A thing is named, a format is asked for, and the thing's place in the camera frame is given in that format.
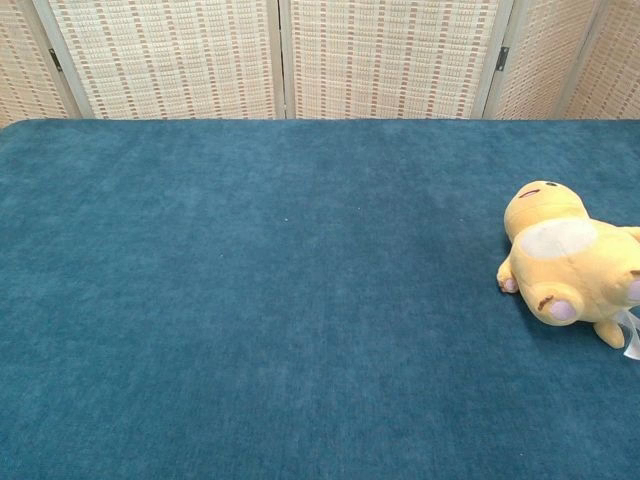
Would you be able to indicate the yellow plush toy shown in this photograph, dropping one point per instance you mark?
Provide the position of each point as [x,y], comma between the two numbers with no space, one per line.
[570,260]

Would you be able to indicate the blue velvet table cloth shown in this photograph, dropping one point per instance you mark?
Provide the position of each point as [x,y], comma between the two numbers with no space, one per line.
[280,300]

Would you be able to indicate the woven folding screen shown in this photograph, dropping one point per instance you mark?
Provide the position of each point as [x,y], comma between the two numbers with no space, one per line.
[380,60]

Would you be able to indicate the black screen hinge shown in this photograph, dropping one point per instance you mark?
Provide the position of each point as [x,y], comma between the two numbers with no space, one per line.
[502,59]
[54,59]

